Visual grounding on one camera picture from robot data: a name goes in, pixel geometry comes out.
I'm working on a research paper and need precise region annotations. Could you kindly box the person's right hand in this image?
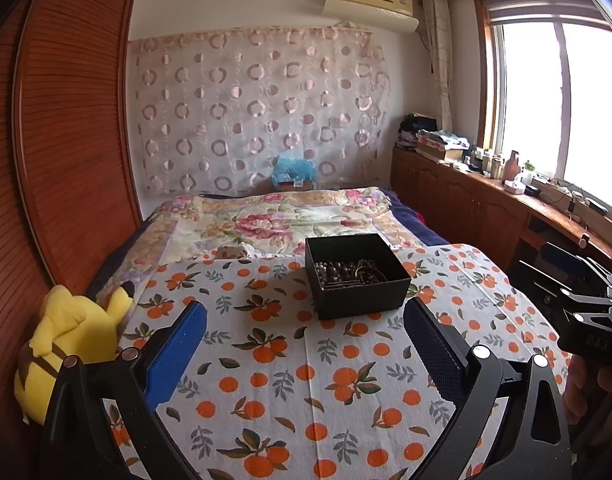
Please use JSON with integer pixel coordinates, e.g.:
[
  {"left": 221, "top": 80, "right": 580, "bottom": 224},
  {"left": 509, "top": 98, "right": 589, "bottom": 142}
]
[{"left": 563, "top": 357, "right": 612, "bottom": 461}]

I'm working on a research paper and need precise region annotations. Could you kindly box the air conditioner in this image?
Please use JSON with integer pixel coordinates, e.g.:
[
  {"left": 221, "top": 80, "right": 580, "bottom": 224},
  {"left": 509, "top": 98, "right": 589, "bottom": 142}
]
[{"left": 322, "top": 0, "right": 419, "bottom": 36}]

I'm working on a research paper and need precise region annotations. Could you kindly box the pile of beaded jewelry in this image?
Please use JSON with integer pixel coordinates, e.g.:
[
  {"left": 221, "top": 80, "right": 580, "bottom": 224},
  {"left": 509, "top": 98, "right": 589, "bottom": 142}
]
[{"left": 313, "top": 257, "right": 387, "bottom": 291}]

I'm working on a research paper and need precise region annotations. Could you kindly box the power strip with cables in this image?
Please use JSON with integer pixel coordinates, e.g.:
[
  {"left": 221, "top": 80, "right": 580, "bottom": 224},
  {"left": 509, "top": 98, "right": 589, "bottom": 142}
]
[{"left": 533, "top": 175, "right": 609, "bottom": 223}]

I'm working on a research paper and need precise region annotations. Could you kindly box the stack of books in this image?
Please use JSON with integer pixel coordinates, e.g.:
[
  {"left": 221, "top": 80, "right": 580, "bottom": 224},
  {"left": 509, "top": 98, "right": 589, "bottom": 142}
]
[{"left": 416, "top": 129, "right": 472, "bottom": 163}]

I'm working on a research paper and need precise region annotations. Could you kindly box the white window curtain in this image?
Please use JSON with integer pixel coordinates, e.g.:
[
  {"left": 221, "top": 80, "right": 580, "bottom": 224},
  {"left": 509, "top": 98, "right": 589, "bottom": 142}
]
[{"left": 421, "top": 0, "right": 457, "bottom": 133}]

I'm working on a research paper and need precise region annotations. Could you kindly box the stack of dark clothes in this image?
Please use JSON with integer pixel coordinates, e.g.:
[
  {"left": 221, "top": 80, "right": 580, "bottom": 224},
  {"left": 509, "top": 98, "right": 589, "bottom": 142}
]
[{"left": 397, "top": 112, "right": 439, "bottom": 151}]

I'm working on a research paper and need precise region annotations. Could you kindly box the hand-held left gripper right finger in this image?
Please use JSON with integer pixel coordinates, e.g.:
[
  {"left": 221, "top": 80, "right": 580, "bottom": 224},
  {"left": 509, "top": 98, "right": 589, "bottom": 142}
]
[{"left": 403, "top": 297, "right": 572, "bottom": 480}]

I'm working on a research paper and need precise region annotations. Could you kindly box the yellow plush toy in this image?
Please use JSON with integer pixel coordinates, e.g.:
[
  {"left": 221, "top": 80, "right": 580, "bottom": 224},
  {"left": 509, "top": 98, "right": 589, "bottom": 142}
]
[{"left": 13, "top": 282, "right": 137, "bottom": 423}]

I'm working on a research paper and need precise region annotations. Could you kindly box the orange fruit print sheet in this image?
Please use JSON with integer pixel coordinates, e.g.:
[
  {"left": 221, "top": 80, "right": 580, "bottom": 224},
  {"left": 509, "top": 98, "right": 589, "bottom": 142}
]
[{"left": 101, "top": 242, "right": 574, "bottom": 480}]

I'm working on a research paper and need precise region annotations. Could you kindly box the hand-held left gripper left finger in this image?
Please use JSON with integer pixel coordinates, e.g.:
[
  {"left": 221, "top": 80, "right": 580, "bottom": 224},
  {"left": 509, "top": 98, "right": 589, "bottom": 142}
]
[{"left": 38, "top": 301, "right": 208, "bottom": 480}]

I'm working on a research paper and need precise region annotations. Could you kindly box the wooden cabinet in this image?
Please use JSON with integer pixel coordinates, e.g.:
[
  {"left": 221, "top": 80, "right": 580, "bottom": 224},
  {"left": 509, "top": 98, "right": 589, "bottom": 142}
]
[{"left": 390, "top": 145, "right": 612, "bottom": 281}]

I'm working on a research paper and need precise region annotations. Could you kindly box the window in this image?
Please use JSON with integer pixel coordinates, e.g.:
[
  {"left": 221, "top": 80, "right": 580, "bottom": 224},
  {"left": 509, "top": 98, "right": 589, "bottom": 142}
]
[{"left": 473, "top": 0, "right": 612, "bottom": 226}]

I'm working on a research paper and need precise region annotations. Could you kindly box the dark purple blanket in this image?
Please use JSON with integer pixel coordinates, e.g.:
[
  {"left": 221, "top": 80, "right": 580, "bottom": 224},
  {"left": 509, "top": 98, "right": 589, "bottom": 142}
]
[{"left": 386, "top": 190, "right": 452, "bottom": 248}]

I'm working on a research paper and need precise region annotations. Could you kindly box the floral blanket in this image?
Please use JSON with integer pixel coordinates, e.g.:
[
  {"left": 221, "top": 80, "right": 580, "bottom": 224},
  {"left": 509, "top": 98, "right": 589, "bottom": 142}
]
[{"left": 88, "top": 186, "right": 427, "bottom": 301}]

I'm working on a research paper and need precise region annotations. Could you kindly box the black jewelry box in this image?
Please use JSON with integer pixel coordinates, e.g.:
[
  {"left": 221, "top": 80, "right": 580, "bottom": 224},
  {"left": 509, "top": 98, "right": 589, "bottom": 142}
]
[{"left": 305, "top": 233, "right": 413, "bottom": 321}]

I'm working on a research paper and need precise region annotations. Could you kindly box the blue plastic bag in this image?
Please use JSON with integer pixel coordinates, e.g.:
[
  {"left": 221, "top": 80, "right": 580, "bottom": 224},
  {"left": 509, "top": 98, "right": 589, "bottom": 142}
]
[{"left": 271, "top": 155, "right": 319, "bottom": 183}]

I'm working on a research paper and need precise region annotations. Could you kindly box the brown bottle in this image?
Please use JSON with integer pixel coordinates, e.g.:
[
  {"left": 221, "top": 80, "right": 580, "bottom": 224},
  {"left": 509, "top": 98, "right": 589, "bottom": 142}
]
[{"left": 503, "top": 150, "right": 522, "bottom": 183}]

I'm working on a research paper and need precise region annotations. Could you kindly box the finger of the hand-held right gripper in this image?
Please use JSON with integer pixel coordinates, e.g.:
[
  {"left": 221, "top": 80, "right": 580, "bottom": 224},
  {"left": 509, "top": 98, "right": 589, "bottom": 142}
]
[
  {"left": 541, "top": 241, "right": 612, "bottom": 293},
  {"left": 516, "top": 260, "right": 612, "bottom": 333}
]

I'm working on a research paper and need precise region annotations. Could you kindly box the circle pattern wall curtain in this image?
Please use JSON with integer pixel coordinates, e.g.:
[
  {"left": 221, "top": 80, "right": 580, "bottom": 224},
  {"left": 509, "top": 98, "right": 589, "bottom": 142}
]
[{"left": 127, "top": 25, "right": 392, "bottom": 197}]

